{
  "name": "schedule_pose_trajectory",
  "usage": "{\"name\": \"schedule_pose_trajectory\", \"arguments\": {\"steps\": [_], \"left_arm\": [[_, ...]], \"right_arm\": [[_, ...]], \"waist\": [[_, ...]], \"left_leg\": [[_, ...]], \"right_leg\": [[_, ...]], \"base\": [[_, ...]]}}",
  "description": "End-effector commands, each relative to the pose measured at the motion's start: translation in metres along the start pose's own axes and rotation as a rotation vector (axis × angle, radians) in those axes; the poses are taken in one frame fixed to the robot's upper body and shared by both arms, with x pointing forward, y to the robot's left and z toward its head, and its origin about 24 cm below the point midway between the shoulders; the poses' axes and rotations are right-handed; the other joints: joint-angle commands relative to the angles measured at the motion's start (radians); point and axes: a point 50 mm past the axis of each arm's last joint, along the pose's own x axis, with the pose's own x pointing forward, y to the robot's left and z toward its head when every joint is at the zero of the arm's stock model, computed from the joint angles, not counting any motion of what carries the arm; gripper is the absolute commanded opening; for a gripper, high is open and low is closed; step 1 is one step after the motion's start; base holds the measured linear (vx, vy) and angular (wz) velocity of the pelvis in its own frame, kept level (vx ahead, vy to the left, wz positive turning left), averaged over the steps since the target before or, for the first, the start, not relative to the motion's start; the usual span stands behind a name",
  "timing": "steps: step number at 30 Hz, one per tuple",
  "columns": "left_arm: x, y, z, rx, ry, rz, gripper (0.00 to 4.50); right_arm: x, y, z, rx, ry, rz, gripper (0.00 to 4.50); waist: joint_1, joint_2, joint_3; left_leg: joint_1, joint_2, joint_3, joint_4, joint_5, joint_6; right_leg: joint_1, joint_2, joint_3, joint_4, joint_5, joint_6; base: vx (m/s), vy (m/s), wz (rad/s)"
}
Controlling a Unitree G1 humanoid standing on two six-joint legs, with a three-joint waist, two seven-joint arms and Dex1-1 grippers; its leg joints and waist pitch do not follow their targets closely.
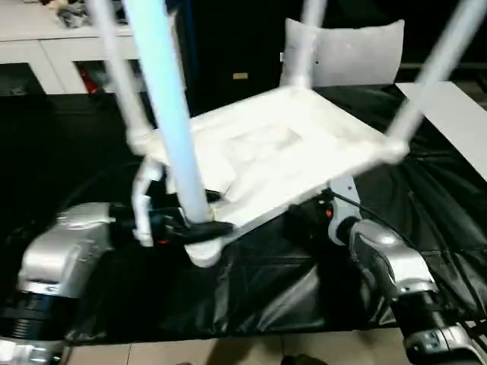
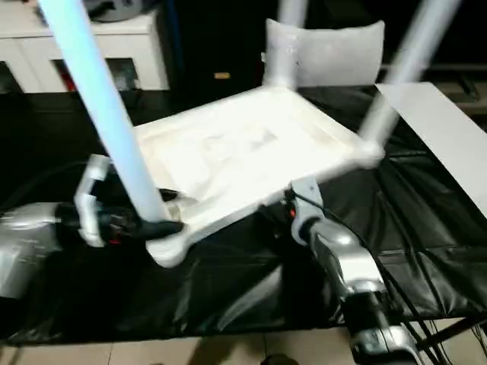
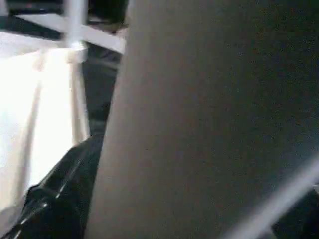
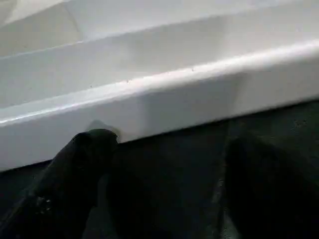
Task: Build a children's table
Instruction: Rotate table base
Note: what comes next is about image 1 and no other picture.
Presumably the white flat board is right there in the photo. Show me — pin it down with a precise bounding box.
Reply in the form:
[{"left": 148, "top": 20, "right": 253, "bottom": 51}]
[{"left": 395, "top": 80, "right": 487, "bottom": 179}]

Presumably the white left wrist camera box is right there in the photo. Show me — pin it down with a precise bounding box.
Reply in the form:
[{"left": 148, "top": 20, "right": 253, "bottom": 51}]
[{"left": 131, "top": 159, "right": 167, "bottom": 248}]

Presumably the black mat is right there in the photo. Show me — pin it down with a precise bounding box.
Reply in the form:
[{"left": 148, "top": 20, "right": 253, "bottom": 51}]
[{"left": 0, "top": 81, "right": 487, "bottom": 339}]

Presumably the white plastic table top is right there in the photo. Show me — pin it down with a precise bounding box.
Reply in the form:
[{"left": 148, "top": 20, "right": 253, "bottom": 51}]
[{"left": 127, "top": 85, "right": 411, "bottom": 267}]

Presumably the black case with gold label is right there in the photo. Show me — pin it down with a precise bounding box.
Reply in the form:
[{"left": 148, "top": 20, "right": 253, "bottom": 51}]
[{"left": 186, "top": 0, "right": 290, "bottom": 115}]

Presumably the grey pillow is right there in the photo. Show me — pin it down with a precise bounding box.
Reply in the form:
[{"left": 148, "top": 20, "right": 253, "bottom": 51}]
[{"left": 280, "top": 17, "right": 406, "bottom": 87}]

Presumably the white glass-door cabinet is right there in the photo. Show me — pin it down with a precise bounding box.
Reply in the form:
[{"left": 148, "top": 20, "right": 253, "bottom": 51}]
[{"left": 0, "top": 0, "right": 191, "bottom": 94}]

